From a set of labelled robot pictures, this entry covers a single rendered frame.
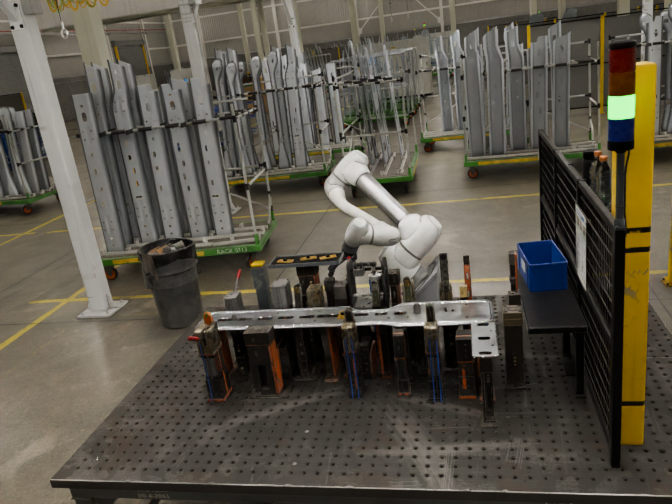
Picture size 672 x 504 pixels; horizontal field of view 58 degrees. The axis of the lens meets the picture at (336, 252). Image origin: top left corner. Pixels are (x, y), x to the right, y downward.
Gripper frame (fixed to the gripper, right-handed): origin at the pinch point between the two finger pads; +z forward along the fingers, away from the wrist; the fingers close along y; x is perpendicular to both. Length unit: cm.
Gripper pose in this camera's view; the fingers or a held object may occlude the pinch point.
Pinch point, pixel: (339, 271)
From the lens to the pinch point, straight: 341.0
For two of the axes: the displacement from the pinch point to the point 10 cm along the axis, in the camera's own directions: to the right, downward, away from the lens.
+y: 7.6, -3.3, 5.6
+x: -6.0, -7.0, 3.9
